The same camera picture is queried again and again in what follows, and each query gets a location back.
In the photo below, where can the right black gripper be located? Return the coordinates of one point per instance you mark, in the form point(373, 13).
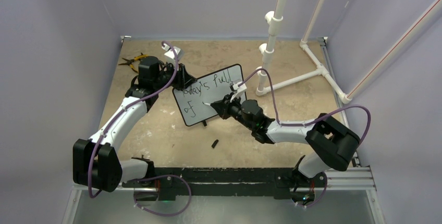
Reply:
point(223, 106)

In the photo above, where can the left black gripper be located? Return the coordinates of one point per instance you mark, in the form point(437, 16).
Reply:
point(183, 79)

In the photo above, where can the black framed whiteboard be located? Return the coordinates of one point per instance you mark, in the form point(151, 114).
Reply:
point(208, 88)

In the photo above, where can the black marker cap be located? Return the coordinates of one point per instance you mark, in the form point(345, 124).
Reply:
point(214, 143)

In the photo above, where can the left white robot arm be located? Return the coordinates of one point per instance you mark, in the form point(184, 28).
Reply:
point(95, 161)

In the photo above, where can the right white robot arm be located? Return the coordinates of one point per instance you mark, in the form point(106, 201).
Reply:
point(332, 142)

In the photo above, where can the yellow black pliers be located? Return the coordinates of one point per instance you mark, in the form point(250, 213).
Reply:
point(130, 62)

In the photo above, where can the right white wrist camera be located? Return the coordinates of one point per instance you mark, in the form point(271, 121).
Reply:
point(238, 88)

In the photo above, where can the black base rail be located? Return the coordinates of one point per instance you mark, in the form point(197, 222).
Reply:
point(278, 183)

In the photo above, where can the white PVC pipe frame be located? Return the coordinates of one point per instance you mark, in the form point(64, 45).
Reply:
point(352, 41)

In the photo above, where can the aluminium extrusion frame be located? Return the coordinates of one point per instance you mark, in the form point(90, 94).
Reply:
point(359, 180)

